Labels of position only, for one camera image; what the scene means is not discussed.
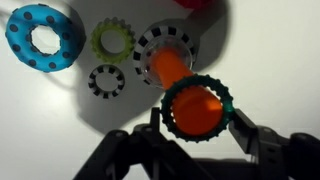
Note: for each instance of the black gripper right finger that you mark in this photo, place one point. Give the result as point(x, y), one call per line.
point(245, 133)

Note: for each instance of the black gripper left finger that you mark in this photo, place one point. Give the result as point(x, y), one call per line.
point(155, 121)

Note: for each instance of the orange rod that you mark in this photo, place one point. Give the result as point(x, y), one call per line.
point(196, 113)

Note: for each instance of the black white striped rod base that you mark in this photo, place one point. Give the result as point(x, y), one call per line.
point(141, 43)

